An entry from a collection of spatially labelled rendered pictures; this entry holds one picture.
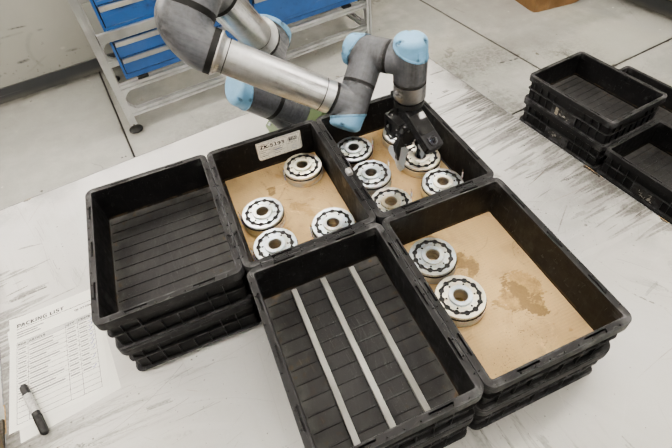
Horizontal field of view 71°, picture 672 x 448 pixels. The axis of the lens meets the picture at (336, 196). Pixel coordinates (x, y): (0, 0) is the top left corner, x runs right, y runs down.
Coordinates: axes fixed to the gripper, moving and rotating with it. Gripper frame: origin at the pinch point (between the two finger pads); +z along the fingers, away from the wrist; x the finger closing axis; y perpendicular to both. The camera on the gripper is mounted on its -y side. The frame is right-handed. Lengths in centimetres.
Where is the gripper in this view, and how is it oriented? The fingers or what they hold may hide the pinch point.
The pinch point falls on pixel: (411, 164)
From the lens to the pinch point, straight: 125.9
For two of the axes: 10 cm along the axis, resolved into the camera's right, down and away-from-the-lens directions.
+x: -8.6, 4.1, -2.9
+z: 0.8, 6.8, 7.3
